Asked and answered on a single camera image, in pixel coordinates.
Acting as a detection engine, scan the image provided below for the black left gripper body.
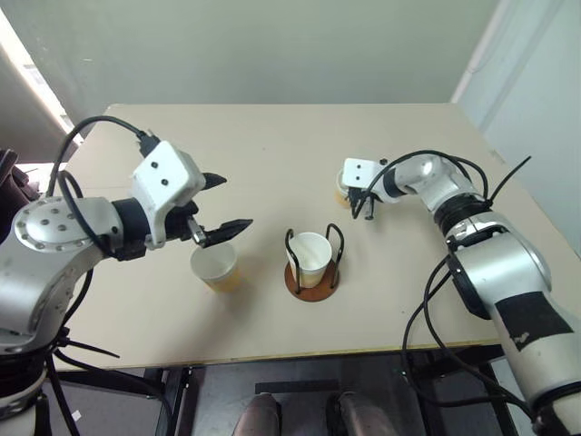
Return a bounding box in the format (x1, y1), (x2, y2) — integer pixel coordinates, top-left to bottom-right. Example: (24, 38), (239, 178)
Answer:
(164, 200), (209, 249)

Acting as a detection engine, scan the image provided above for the black metal table frame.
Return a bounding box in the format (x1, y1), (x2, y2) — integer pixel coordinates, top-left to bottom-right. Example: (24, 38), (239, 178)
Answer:
(56, 344), (521, 436)

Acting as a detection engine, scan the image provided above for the white wall cable duct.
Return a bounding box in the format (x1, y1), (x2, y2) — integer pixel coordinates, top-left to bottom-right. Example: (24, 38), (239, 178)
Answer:
(448, 0), (515, 106)

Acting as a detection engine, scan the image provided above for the dark brown object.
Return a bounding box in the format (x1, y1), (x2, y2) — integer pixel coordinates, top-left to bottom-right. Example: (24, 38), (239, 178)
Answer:
(0, 148), (43, 247)

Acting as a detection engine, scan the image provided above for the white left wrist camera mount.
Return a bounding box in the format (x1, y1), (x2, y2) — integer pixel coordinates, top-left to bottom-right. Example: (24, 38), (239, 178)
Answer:
(131, 140), (205, 250)

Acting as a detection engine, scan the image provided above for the black wire cup holder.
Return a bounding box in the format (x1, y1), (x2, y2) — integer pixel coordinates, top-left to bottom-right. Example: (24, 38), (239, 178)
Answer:
(283, 223), (345, 302)

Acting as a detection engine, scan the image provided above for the dark rounded shape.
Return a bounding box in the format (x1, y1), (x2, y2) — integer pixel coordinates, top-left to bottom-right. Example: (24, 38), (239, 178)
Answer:
(326, 391), (397, 436)
(231, 392), (282, 436)

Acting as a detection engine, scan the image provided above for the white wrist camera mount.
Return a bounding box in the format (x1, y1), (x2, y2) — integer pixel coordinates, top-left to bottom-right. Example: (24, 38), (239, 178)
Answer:
(131, 140), (205, 250)
(342, 157), (385, 190)

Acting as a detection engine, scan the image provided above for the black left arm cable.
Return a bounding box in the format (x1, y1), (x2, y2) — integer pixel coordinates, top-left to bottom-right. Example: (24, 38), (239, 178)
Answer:
(46, 115), (161, 261)

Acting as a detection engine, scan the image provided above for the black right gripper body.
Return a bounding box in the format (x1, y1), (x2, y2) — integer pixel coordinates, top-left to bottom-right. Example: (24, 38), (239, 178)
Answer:
(346, 184), (379, 203)

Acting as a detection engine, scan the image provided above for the black right arm body cable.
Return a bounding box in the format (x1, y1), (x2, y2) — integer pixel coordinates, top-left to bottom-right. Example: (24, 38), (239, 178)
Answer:
(400, 253), (537, 424)

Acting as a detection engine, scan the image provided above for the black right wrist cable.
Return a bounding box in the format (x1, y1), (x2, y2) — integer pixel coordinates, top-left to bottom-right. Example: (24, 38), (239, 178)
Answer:
(365, 152), (494, 211)

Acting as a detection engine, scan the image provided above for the white paper cup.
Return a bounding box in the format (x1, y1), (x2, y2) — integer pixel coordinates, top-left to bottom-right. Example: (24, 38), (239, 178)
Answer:
(189, 241), (241, 294)
(290, 232), (333, 289)
(334, 169), (353, 210)

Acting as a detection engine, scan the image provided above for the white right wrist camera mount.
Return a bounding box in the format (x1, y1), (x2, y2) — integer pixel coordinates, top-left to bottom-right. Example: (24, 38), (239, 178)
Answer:
(342, 157), (385, 190)

